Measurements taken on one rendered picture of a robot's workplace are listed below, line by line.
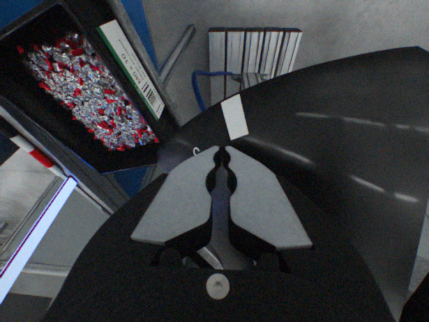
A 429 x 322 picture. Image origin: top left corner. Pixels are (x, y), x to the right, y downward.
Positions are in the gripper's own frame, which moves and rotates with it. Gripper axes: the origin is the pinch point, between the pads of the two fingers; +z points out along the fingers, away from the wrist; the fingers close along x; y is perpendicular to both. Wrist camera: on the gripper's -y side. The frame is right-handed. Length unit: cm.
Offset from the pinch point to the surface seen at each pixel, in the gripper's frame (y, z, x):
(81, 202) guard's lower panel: 76, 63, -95
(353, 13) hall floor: -25, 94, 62
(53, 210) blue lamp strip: 19.0, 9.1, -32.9
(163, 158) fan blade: 4.2, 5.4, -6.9
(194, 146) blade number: 1.5, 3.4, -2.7
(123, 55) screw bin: -6.3, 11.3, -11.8
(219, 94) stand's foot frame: 14, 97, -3
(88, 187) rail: 20.7, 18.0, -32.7
